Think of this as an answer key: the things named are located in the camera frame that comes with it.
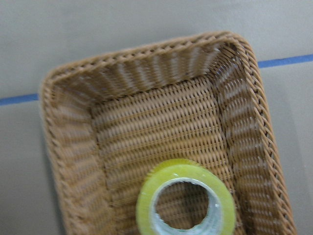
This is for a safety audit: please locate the yellow clear tape roll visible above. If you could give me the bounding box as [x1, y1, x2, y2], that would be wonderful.
[136, 159, 236, 235]

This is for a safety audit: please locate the brown wicker basket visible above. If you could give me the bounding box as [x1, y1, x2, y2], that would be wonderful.
[40, 31, 297, 235]

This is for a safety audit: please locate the blue floor tape cross line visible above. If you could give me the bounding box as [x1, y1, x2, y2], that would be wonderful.
[0, 54, 313, 106]

